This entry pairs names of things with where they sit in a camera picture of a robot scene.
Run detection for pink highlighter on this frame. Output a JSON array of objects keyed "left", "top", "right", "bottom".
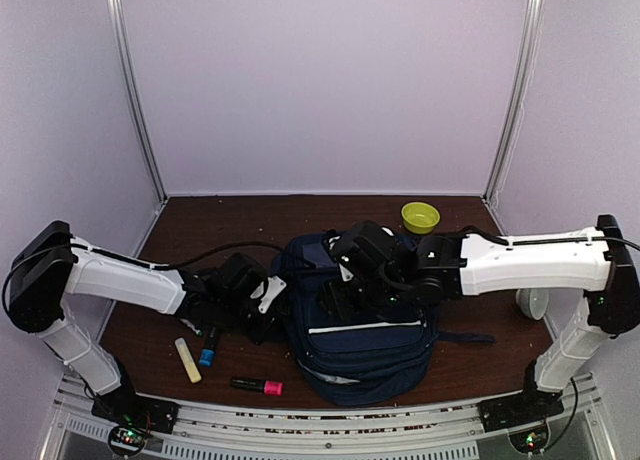
[{"left": 229, "top": 377, "right": 283, "bottom": 396}]

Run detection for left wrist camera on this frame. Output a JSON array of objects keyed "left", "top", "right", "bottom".
[{"left": 250, "top": 276, "right": 287, "bottom": 314}]

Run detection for navy blue backpack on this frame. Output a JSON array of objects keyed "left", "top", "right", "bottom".
[{"left": 271, "top": 233, "right": 495, "bottom": 407}]

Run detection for blue highlighter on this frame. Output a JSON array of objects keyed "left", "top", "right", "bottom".
[{"left": 198, "top": 327, "right": 222, "bottom": 367}]

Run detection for right aluminium post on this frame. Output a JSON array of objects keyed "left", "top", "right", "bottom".
[{"left": 483, "top": 0, "right": 544, "bottom": 209}]

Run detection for left black cable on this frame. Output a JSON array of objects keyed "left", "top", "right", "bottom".
[{"left": 2, "top": 242, "right": 289, "bottom": 321}]

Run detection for grey white bowl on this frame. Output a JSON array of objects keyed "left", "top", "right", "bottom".
[{"left": 516, "top": 288, "right": 549, "bottom": 321}]

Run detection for yellow highlighter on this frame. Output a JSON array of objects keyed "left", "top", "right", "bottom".
[{"left": 174, "top": 338, "right": 202, "bottom": 383}]

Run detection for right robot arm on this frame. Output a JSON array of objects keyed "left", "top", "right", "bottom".
[{"left": 319, "top": 215, "right": 639, "bottom": 422}]

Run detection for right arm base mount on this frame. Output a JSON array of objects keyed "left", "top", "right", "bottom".
[{"left": 477, "top": 392, "right": 564, "bottom": 432}]

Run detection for aluminium post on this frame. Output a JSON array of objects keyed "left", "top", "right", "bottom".
[
  {"left": 106, "top": 0, "right": 168, "bottom": 204},
  {"left": 483, "top": 0, "right": 544, "bottom": 209}
]

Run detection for green bowl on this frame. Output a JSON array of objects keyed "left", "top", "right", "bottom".
[{"left": 401, "top": 202, "right": 441, "bottom": 235}]

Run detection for left aluminium post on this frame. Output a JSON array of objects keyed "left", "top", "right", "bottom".
[{"left": 106, "top": 0, "right": 168, "bottom": 204}]

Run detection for silver grey marker pen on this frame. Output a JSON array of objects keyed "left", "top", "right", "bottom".
[{"left": 180, "top": 319, "right": 203, "bottom": 338}]

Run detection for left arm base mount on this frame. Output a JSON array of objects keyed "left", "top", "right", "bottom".
[{"left": 91, "top": 397, "right": 179, "bottom": 434}]

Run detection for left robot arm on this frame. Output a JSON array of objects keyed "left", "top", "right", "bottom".
[{"left": 1, "top": 221, "right": 286, "bottom": 424}]

